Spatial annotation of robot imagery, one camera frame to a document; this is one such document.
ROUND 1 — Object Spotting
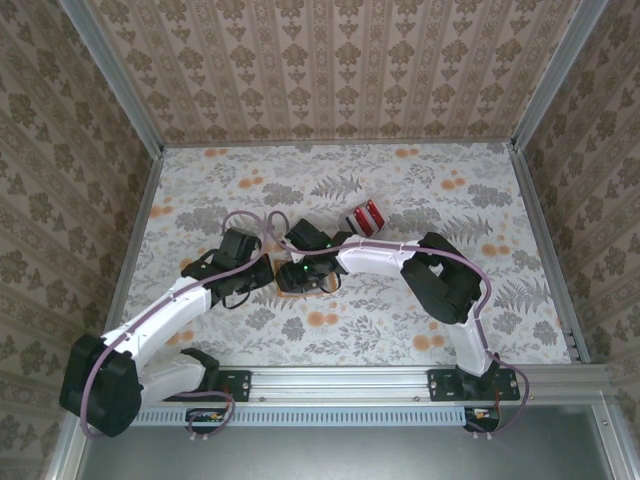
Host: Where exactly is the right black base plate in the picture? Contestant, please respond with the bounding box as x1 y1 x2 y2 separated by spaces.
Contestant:
428 368 521 403

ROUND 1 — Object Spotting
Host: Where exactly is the aluminium front frame beam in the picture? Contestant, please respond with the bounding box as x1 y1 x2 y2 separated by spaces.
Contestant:
74 364 617 402

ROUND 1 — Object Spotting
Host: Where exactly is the card stack with red front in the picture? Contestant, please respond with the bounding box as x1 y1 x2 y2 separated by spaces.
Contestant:
352 203 374 236
364 199 386 230

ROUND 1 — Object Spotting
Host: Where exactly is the clear acrylic card box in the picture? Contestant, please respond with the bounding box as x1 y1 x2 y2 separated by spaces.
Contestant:
342 198 389 238

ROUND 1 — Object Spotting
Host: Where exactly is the left aluminium corner post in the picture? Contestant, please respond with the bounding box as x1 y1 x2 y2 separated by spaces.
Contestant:
59 0 166 156

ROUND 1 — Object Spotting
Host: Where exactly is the aluminium side rail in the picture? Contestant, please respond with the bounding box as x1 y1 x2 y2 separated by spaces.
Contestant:
509 144 591 365
94 149 166 366

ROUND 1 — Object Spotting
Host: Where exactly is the right small wiring connector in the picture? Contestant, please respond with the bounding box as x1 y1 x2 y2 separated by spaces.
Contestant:
463 405 502 432

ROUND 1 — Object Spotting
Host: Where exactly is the left aluminium side rail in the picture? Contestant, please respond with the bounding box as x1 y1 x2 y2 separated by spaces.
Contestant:
94 149 166 366

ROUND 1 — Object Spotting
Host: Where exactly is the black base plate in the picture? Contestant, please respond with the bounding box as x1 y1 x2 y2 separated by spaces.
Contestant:
162 368 252 403
428 368 521 403

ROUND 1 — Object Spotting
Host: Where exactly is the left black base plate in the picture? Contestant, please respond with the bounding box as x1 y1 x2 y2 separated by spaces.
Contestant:
162 368 252 403

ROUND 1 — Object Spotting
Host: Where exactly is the grey metal cabinet top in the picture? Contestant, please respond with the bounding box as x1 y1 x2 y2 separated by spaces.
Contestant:
44 394 640 480

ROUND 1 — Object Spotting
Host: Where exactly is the small wiring connector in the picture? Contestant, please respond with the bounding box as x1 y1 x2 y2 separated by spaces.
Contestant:
463 405 502 432
185 407 227 435

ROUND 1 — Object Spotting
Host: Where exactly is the right aluminium corner post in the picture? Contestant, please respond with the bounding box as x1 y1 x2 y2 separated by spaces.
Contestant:
509 0 610 151

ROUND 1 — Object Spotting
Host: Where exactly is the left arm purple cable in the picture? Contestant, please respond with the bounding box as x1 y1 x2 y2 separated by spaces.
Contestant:
78 210 269 444

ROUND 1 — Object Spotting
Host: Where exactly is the right aluminium side rail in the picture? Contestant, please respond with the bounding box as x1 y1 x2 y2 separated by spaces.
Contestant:
509 144 591 365

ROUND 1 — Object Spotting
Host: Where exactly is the grey slotted cable duct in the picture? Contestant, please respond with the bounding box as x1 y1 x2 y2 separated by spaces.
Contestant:
134 405 465 427

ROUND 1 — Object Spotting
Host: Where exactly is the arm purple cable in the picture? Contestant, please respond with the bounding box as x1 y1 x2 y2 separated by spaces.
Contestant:
268 210 531 441
78 210 269 444

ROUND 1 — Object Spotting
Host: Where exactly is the aluminium back rail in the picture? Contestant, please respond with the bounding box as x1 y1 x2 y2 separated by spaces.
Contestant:
162 140 516 150

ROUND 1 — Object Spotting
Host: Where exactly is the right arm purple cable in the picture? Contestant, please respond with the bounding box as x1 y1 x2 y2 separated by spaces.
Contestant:
268 210 531 441

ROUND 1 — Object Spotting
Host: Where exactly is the left small wiring connector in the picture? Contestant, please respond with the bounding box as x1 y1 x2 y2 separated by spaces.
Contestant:
185 407 227 435

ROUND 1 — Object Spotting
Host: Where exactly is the aluminium corner post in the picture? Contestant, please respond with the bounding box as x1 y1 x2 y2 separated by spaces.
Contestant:
509 0 610 151
59 0 166 156

